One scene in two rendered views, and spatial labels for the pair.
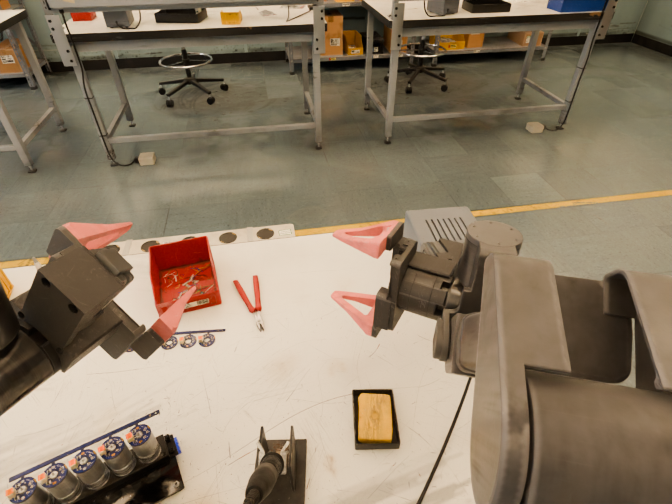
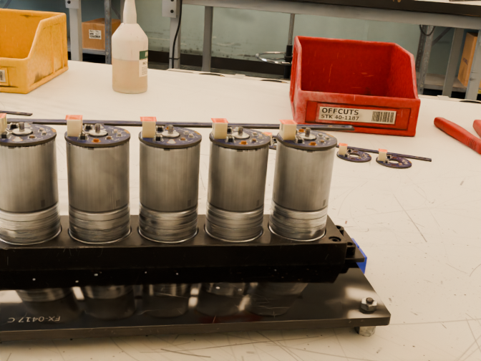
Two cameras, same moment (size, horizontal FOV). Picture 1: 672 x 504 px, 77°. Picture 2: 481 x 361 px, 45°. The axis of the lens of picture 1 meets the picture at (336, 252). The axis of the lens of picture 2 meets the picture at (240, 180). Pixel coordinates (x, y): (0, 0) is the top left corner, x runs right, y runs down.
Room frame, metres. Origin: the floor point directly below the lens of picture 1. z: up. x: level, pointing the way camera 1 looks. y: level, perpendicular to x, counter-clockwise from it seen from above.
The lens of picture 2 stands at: (0.00, 0.16, 0.88)
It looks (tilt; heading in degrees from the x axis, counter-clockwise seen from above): 21 degrees down; 20
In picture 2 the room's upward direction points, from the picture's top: 4 degrees clockwise
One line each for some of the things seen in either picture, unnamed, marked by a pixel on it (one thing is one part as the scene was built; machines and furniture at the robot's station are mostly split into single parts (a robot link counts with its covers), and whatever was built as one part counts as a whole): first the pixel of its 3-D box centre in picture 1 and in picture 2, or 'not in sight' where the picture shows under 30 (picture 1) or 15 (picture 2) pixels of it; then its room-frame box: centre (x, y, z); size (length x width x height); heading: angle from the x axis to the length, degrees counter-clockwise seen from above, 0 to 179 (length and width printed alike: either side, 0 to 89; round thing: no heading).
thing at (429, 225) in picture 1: (446, 255); not in sight; (0.55, -0.19, 0.80); 0.15 x 0.12 x 0.10; 7
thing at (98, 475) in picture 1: (92, 471); (169, 192); (0.20, 0.27, 0.79); 0.02 x 0.02 x 0.05
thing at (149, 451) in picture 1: (145, 445); (300, 193); (0.23, 0.22, 0.79); 0.02 x 0.02 x 0.05
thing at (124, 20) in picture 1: (118, 15); not in sight; (2.51, 1.14, 0.80); 0.15 x 0.12 x 0.10; 12
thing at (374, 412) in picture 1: (374, 417); not in sight; (0.28, -0.05, 0.76); 0.07 x 0.05 x 0.02; 1
